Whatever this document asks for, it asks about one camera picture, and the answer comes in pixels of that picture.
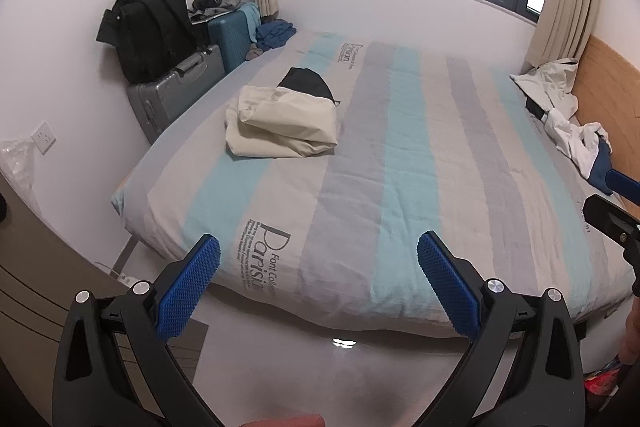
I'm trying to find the teal suitcase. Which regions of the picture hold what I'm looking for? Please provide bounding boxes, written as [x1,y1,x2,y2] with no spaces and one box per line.
[207,4,261,75]

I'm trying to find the grey clothes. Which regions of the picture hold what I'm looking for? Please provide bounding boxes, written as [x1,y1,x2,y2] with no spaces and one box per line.
[187,0,246,25]

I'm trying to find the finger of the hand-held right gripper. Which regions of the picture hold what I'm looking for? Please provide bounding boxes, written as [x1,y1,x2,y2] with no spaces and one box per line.
[582,193,640,253]
[604,168,640,200]

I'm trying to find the cream and black hooded jacket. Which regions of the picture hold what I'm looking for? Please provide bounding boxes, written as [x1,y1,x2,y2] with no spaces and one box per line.
[224,67,342,158]

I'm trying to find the red bag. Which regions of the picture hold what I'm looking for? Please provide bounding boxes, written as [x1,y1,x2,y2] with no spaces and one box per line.
[582,359,631,408]

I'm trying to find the white garment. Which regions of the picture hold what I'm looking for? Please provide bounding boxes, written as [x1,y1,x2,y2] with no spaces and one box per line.
[540,109,612,180]

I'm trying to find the blue clothes pile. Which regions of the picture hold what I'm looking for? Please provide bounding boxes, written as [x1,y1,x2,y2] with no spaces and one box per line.
[255,21,297,50]

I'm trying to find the white wall socket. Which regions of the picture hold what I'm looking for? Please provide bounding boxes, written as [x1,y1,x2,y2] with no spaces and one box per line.
[31,122,57,155]

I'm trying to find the dark blue garment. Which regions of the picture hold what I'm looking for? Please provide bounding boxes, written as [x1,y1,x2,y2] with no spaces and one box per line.
[587,139,616,195]

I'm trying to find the beige cabinet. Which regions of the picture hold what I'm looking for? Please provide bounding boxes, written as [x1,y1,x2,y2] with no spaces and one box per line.
[0,192,210,427]

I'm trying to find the person's left hand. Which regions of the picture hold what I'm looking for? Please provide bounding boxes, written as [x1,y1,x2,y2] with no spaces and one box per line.
[239,413,326,427]

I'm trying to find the bed with striped blanket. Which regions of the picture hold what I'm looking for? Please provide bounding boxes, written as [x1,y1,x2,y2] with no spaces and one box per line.
[111,27,638,340]

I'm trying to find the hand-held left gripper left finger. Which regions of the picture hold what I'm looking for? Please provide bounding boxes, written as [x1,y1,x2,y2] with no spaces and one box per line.
[52,233,223,427]

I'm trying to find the silver suitcase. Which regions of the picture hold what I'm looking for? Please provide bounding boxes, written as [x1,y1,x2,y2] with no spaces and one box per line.
[126,44,226,145]

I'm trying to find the light teal cloth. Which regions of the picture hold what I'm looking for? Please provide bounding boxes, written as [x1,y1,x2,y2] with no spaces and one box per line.
[240,2,262,42]

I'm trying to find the wooden headboard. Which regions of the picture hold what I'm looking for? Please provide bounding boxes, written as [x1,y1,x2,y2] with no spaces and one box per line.
[570,34,640,188]

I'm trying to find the clear plastic bag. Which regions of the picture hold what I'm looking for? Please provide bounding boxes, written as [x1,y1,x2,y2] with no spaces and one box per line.
[0,137,38,208]

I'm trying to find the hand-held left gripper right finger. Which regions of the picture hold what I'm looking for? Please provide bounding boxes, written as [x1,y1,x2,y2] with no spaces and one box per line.
[416,230,586,427]

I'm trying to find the person's right forearm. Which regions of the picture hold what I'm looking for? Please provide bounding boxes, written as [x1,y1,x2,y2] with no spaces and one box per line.
[619,304,640,370]

